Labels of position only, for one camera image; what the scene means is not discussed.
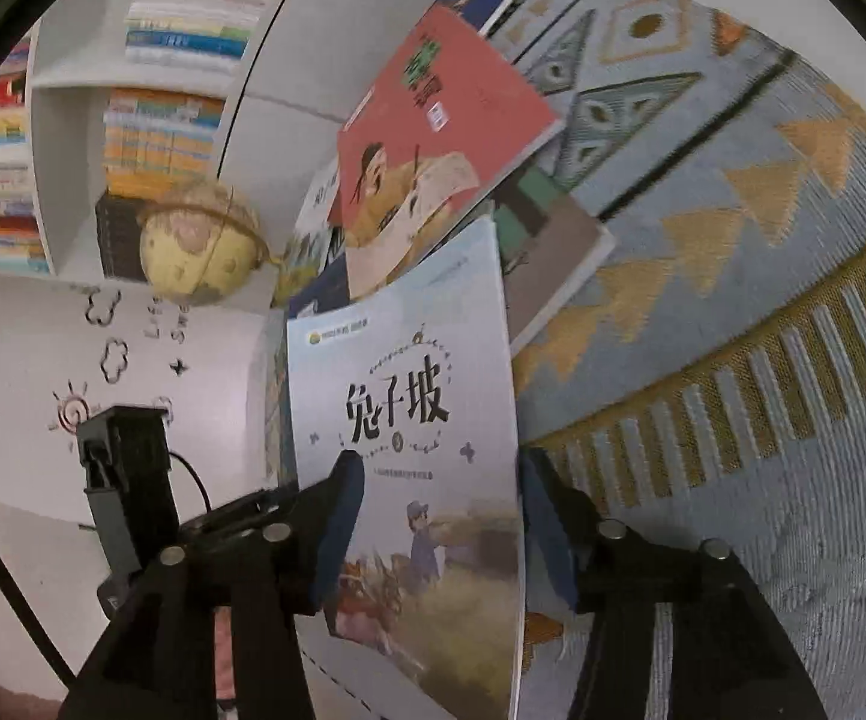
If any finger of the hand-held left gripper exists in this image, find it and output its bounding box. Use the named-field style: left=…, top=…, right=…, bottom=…
left=178, top=486, right=306, bottom=542

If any green leafy cover book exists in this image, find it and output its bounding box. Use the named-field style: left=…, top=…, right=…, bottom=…
left=491, top=165, right=618, bottom=352

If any pale blue illustrated book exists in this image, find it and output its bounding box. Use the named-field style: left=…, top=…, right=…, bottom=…
left=284, top=214, right=528, bottom=720

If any lettering wall sticker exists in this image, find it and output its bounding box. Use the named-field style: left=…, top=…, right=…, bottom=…
left=142, top=291, right=191, bottom=344

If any stack of white blue books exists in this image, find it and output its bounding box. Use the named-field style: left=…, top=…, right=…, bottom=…
left=124, top=0, right=289, bottom=70

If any white yellow illustrated book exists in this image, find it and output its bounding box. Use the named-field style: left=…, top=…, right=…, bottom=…
left=274, top=157, right=347, bottom=310

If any stack of red yellow books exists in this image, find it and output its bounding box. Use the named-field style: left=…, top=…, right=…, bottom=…
left=0, top=34, right=34, bottom=147

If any black book box set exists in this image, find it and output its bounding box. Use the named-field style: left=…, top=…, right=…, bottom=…
left=94, top=191, right=160, bottom=284

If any sun wall sticker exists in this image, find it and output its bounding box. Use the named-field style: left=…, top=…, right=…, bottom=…
left=49, top=382, right=96, bottom=434

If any stack of mixed colour books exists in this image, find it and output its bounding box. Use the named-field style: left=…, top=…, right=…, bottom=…
left=0, top=165, right=53, bottom=273

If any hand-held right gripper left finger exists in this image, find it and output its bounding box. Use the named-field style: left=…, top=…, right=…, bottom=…
left=58, top=450, right=368, bottom=720

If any cream globe on brown stand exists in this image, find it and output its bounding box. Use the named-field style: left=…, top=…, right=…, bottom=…
left=134, top=178, right=287, bottom=308

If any red illustrated book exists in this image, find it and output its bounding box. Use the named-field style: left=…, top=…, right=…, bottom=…
left=326, top=4, right=565, bottom=252

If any black cable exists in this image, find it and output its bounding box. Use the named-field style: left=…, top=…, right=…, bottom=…
left=169, top=450, right=212, bottom=515

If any patterned blue orange mat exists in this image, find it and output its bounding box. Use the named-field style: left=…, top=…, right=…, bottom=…
left=478, top=0, right=866, bottom=720

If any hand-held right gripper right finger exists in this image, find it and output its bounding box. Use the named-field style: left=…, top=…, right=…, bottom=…
left=521, top=448, right=828, bottom=720

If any stack of orange yellow books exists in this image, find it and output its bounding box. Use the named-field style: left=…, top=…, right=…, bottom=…
left=101, top=88, right=226, bottom=202

